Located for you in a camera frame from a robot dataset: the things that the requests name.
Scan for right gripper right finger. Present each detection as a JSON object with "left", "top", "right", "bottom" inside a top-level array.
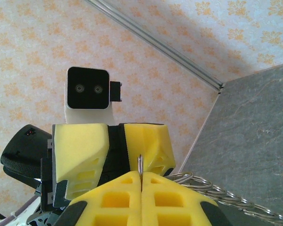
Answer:
[{"left": 140, "top": 171, "right": 232, "bottom": 226}]

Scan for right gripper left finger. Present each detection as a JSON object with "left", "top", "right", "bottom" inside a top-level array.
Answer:
[{"left": 54, "top": 170, "right": 142, "bottom": 226}]

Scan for metal keyring with ring chain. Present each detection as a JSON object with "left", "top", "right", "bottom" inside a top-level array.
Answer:
[{"left": 137, "top": 154, "right": 283, "bottom": 226}]

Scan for dark slate-pattern table mat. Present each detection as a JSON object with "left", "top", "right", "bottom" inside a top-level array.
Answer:
[{"left": 179, "top": 61, "right": 283, "bottom": 226}]

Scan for aluminium side rail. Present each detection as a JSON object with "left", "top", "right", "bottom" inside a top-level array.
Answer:
[{"left": 175, "top": 90, "right": 224, "bottom": 174}]

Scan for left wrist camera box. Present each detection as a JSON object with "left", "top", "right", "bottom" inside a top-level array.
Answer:
[{"left": 65, "top": 66, "right": 123, "bottom": 125}]

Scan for aluminium frame post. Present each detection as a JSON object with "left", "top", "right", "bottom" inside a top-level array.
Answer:
[{"left": 84, "top": 0, "right": 225, "bottom": 91}]

